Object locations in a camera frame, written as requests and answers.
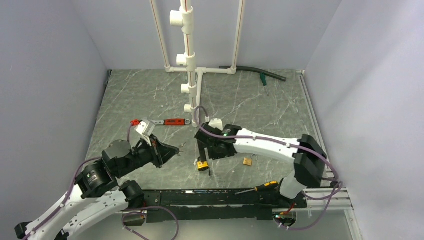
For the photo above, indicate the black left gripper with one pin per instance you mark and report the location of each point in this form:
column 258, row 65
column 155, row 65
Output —
column 167, row 151

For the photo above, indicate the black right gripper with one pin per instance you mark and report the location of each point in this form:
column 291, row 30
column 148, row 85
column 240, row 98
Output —
column 216, row 155

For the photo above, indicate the yellow black padlock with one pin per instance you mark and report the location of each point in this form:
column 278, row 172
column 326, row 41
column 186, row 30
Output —
column 202, row 165

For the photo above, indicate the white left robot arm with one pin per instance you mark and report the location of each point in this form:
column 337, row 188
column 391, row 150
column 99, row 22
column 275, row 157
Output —
column 94, row 192

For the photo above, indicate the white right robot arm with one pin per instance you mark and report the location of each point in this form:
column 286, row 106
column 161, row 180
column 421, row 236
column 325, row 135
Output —
column 305, row 154

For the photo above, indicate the brass padlock open shackle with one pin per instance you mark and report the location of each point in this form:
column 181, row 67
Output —
column 248, row 161

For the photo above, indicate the yellow black screwdriver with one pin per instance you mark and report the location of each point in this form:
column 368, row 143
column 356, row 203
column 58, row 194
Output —
column 271, row 185

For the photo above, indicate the red handled adjustable wrench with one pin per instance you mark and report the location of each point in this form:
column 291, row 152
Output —
column 172, row 122

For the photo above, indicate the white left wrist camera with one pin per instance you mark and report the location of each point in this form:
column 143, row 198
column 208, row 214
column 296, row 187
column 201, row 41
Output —
column 143, row 127

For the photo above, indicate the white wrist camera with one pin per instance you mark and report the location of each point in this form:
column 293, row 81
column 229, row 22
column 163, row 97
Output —
column 216, row 123
column 143, row 127

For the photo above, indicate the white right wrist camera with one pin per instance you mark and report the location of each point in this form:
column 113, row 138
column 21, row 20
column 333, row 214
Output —
column 216, row 123

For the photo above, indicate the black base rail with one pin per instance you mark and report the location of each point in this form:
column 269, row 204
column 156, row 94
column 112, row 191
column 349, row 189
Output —
column 213, row 204

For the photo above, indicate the green handled screwdriver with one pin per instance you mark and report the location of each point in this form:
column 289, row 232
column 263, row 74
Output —
column 264, row 82

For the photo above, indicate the white PVC pipe frame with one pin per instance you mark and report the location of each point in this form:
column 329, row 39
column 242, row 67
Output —
column 186, row 62

